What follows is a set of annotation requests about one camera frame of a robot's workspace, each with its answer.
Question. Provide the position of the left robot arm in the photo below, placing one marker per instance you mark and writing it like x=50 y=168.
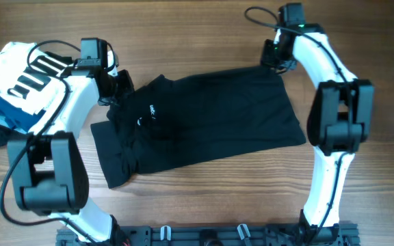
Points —
x=47 y=180

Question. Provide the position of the dark blue folded shirt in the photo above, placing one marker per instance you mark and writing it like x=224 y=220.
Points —
x=17 y=118

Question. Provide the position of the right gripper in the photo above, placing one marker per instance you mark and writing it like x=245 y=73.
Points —
x=265 y=61

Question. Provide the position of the white shirt with black stripes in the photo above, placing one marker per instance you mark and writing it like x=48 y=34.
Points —
x=25 y=80

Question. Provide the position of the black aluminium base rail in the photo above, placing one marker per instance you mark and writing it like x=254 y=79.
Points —
x=270 y=234

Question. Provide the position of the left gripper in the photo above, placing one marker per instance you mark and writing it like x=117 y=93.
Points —
x=127 y=86

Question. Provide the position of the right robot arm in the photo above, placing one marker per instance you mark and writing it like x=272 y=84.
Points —
x=339 y=120

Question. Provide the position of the black polo shirt with logo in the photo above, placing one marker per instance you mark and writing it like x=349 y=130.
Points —
x=168 y=124

